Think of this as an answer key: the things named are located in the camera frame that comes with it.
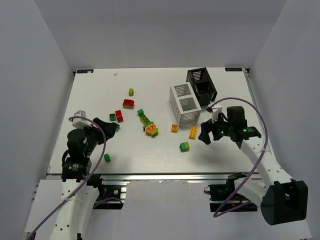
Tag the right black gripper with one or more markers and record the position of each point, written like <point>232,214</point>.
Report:
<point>213,130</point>

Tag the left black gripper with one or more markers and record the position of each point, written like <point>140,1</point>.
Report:
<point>99,130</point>

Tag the yellow long lego brick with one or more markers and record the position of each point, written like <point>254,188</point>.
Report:
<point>193,133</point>

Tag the red lego brick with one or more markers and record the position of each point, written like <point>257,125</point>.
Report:
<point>119,116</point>

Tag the green lime lego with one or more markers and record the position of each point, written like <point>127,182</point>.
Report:
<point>184,146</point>

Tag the lime green lego plate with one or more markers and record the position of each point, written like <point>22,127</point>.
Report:
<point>144,119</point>

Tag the flower lego piece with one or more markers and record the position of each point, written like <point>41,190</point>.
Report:
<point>151,129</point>

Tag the green small lego cube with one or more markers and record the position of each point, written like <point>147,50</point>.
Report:
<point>140,112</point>

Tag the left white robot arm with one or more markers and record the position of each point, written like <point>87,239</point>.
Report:
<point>81,186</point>

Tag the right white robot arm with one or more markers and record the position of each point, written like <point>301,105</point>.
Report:
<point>281,199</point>

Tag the green square lego brick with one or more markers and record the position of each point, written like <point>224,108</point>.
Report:
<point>112,117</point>

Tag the small green lego brick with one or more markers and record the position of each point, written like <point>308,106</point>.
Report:
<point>107,158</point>

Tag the white slotted container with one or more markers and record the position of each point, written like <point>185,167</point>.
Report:
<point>184,103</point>

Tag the orange small lego brick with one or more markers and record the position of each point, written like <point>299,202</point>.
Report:
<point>174,128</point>

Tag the red lime rounded lego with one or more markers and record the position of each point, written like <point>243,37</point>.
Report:
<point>128,104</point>

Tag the lime small lego brick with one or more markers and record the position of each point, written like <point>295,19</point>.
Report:
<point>131,92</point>

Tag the black slotted container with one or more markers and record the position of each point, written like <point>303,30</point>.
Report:
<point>202,85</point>

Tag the right blue label sticker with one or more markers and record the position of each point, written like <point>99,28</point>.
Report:
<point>233,69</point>

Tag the blue label sticker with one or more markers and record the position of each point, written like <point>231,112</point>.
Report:
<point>233,69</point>
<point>84,71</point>

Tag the left blue label sticker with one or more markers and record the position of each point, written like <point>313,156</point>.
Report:
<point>84,71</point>

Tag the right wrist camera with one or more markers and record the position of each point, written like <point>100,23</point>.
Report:
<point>215,110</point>

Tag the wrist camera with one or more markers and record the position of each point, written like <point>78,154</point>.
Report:
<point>215,110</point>
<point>80,123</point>

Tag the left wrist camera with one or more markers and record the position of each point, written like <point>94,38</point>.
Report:
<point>80,123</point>

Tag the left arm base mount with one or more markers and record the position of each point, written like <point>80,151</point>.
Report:
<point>112,194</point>

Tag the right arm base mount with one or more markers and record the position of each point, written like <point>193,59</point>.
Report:
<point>219,192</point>

